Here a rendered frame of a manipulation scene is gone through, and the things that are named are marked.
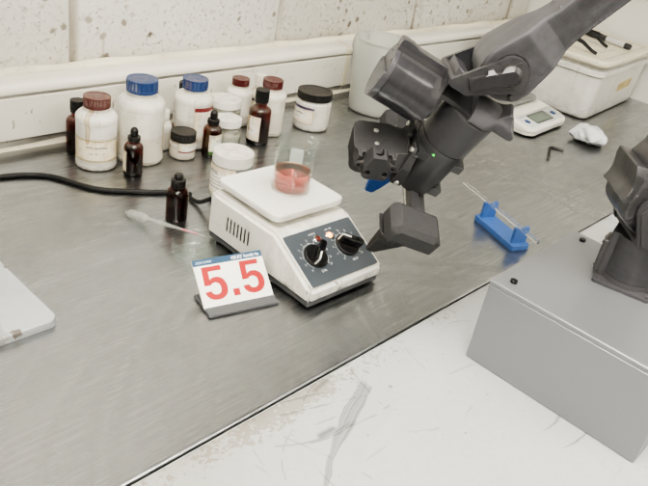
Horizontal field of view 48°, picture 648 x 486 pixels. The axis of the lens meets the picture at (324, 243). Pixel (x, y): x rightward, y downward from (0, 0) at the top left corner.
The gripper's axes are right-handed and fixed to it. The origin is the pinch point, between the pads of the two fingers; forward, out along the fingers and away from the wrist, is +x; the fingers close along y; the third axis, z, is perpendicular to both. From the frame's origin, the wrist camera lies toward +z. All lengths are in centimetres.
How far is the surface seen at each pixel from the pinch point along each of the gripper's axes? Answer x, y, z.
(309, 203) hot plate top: 8.6, -3.9, 5.5
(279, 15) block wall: 28, -67, 4
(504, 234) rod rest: 10.2, -13.4, -28.6
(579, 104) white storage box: 21, -76, -70
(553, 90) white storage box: 24, -81, -66
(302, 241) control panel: 9.5, 1.6, 5.8
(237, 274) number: 13.6, 6.2, 12.1
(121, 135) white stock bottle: 30.1, -24.1, 27.1
